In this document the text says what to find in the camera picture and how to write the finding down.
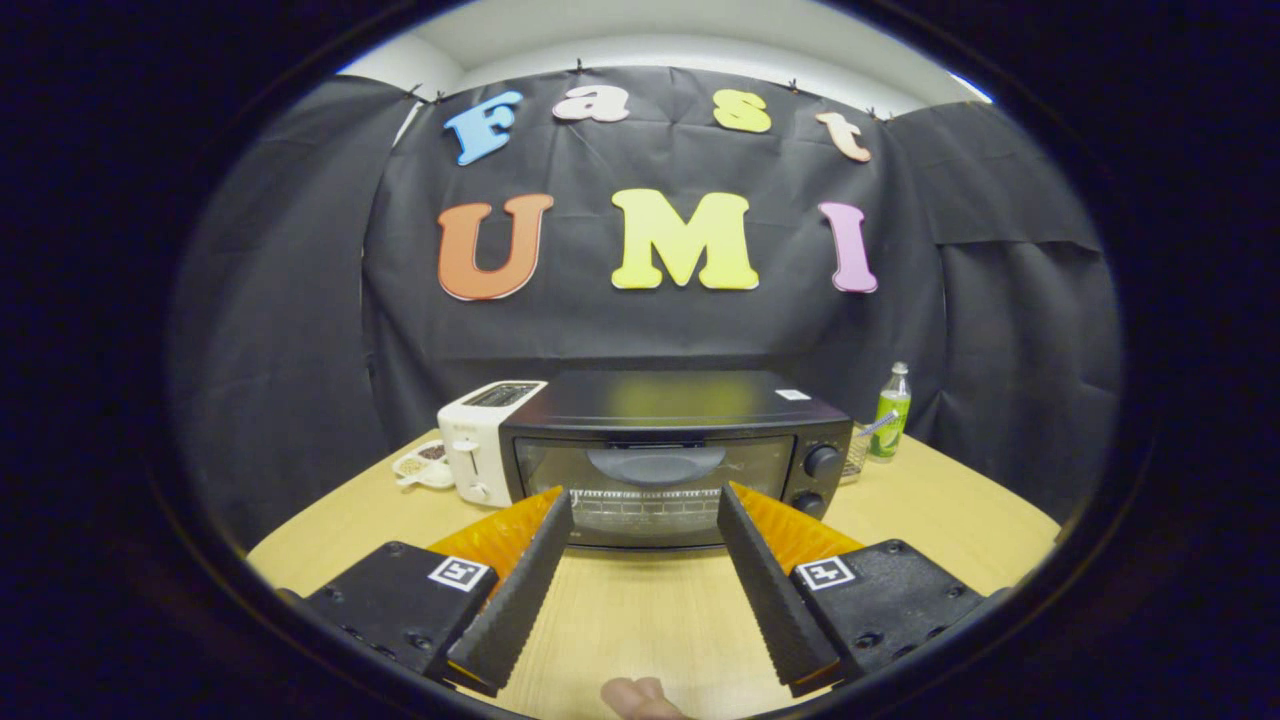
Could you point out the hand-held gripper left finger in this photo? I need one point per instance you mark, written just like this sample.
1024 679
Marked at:
515 600

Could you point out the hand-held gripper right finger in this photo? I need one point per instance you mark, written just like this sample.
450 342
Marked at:
775 600

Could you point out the black toaster oven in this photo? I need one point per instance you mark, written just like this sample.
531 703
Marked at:
670 400

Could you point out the white pop-up toaster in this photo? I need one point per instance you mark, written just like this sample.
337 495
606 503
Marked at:
475 435

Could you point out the white divided snack dish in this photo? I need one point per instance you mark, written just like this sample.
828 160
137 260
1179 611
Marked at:
420 468

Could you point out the clear glass with striped straw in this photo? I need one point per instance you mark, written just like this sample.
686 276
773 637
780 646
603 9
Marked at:
855 455

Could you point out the green label drink bottle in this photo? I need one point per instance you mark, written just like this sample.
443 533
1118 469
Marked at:
890 415

